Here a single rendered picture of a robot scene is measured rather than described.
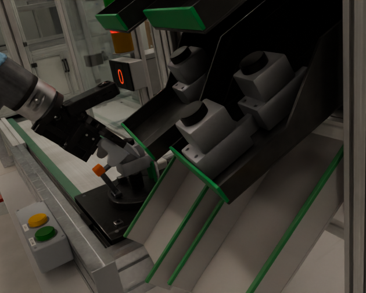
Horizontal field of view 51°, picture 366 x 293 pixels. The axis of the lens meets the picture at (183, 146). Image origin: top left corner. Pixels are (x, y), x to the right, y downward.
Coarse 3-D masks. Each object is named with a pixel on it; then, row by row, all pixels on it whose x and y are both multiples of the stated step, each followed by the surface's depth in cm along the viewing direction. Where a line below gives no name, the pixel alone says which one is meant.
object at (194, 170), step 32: (288, 0) 47; (320, 0) 49; (256, 32) 47; (288, 32) 48; (320, 32) 50; (320, 64) 36; (320, 96) 37; (288, 128) 37; (256, 160) 37; (224, 192) 36
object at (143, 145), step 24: (264, 0) 49; (240, 24) 48; (216, 48) 48; (240, 48) 49; (216, 72) 49; (168, 96) 61; (216, 96) 50; (144, 120) 61; (168, 120) 56; (144, 144) 54; (168, 144) 49
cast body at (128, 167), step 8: (136, 144) 83; (144, 152) 84; (128, 160) 82; (136, 160) 83; (144, 160) 84; (152, 160) 87; (120, 168) 83; (128, 168) 82; (136, 168) 83; (144, 168) 85
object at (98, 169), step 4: (92, 168) 81; (96, 168) 80; (100, 168) 80; (104, 168) 82; (108, 168) 82; (96, 172) 80; (100, 172) 81; (104, 172) 81; (100, 176) 82; (104, 176) 82; (104, 180) 82; (108, 180) 82; (108, 184) 83; (112, 184) 83; (112, 188) 83; (116, 188) 84; (116, 192) 84
